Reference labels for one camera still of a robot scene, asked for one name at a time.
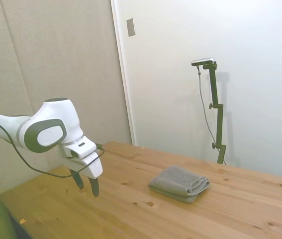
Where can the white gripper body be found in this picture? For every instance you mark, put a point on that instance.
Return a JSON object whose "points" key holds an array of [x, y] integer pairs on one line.
{"points": [[93, 166]]}

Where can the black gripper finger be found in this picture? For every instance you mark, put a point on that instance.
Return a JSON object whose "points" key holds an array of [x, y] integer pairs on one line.
{"points": [[95, 187], [78, 179]]}

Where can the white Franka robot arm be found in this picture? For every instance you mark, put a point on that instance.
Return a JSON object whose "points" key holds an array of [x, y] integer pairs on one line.
{"points": [[53, 112]]}

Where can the grey folded towel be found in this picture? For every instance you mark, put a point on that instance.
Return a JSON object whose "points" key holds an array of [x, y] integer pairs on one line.
{"points": [[175, 181]]}

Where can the small orange tape piece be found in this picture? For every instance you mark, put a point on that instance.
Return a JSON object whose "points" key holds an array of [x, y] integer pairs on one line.
{"points": [[22, 220]]}

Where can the white door frame trim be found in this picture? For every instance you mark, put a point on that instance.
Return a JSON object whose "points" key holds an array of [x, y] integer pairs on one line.
{"points": [[123, 74]]}

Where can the dark green camera stand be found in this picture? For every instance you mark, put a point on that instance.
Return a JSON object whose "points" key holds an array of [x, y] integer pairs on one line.
{"points": [[217, 119]]}

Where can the grey wall switch plate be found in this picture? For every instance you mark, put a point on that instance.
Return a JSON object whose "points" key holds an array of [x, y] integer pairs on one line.
{"points": [[130, 27]]}

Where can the grey camera on stand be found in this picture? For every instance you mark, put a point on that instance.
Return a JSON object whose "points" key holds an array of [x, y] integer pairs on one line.
{"points": [[203, 61]]}

